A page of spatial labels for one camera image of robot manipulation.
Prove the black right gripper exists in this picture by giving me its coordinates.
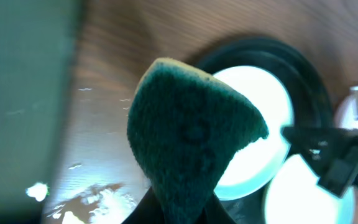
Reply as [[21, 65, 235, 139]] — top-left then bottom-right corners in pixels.
[[281, 126, 358, 198]]

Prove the mint green plate right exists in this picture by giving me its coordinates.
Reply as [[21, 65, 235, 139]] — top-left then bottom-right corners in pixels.
[[264, 155, 356, 224]]

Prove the mint green plate top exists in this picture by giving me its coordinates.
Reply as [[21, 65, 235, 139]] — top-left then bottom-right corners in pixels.
[[211, 65, 295, 202]]

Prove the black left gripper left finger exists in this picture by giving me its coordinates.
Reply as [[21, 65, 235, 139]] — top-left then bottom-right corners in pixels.
[[122, 187, 163, 224]]

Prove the black rectangular tray green liquid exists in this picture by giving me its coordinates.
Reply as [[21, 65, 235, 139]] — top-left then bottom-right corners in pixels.
[[0, 0, 85, 223]]

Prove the green and yellow sponge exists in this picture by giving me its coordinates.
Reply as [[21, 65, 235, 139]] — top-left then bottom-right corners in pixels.
[[127, 58, 269, 223]]

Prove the black round tray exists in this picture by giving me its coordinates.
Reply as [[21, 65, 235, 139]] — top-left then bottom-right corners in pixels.
[[194, 36, 335, 224]]

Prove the mint green plate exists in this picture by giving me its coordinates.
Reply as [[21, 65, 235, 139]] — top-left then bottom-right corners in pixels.
[[211, 65, 295, 202], [264, 155, 356, 224]]

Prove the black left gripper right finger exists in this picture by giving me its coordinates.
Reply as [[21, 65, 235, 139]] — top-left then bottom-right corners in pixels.
[[202, 194, 236, 224]]

